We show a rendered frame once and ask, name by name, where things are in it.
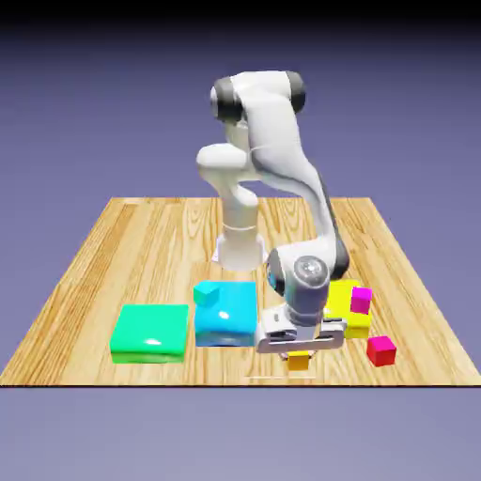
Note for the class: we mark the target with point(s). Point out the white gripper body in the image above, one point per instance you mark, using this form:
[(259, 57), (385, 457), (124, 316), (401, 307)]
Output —
[(270, 330)]

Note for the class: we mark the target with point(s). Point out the large cyan box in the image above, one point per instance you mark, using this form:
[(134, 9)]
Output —
[(225, 313)]

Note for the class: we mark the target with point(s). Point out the small red cube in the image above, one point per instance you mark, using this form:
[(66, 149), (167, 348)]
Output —
[(381, 351)]

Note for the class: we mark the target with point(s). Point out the small orange cube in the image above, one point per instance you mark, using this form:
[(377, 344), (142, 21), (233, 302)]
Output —
[(298, 361)]

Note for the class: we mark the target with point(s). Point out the large green box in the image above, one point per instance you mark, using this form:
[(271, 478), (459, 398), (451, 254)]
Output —
[(150, 332)]

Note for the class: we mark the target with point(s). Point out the large yellow box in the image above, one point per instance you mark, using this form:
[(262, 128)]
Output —
[(355, 322)]

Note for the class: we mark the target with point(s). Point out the small magenta cube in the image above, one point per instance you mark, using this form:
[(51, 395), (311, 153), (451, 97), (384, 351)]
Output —
[(361, 300)]

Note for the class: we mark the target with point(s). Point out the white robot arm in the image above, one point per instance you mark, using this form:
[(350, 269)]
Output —
[(270, 124)]

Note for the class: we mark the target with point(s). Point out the small teal cube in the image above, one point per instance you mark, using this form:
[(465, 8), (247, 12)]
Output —
[(206, 293)]

